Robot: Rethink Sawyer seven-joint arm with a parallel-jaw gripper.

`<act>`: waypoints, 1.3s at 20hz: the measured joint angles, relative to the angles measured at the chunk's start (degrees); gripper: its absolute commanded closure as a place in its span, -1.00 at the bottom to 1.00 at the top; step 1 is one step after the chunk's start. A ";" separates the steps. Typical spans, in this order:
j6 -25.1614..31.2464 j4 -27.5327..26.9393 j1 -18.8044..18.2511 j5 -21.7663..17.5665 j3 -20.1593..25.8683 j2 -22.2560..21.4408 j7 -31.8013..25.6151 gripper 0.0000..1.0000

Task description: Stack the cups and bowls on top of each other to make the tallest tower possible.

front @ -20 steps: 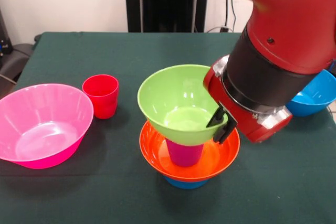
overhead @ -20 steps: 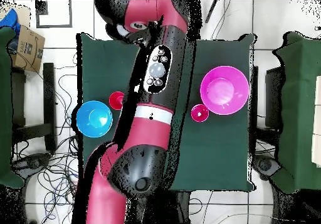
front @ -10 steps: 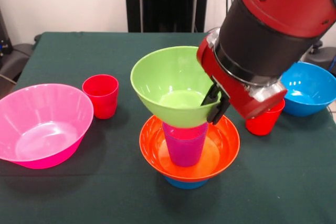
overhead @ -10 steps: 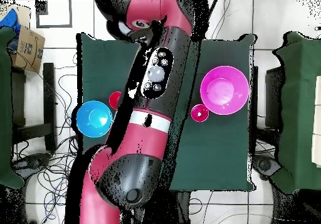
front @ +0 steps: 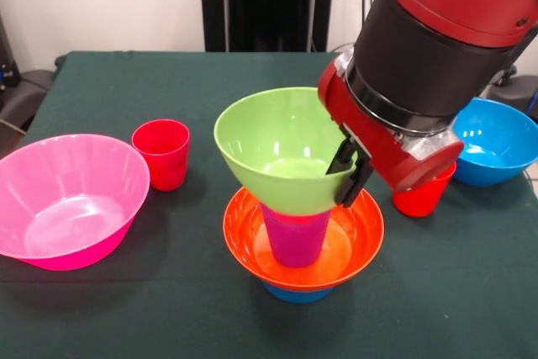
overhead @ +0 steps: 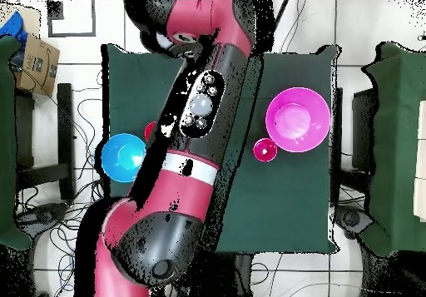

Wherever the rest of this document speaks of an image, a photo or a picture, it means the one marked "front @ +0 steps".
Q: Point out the medium blue bowl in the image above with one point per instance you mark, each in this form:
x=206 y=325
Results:
x=298 y=295

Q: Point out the large pink bowl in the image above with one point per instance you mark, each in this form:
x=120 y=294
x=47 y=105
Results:
x=63 y=207

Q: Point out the large blue bowl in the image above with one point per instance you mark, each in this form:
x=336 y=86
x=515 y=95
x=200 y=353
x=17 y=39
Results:
x=492 y=153

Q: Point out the dark green tablecloth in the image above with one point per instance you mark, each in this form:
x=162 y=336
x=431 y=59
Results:
x=126 y=313

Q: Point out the purple cup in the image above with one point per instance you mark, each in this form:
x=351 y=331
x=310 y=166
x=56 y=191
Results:
x=294 y=241

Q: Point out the green bowl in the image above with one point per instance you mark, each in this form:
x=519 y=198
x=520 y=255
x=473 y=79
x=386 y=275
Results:
x=260 y=140

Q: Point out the black equipment tower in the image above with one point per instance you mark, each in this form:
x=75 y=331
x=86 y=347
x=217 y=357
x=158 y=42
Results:
x=6 y=60

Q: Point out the red cup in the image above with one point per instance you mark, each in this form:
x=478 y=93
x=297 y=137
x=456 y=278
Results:
x=161 y=161
x=420 y=199

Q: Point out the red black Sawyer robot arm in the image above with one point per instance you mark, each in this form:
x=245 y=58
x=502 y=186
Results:
x=441 y=39

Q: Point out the orange bowl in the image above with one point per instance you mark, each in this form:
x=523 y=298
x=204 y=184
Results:
x=361 y=228

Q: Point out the black pedestal foot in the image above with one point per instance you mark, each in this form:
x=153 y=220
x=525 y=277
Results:
x=25 y=94
x=521 y=90

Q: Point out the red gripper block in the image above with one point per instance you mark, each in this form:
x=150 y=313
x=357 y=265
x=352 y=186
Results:
x=370 y=132

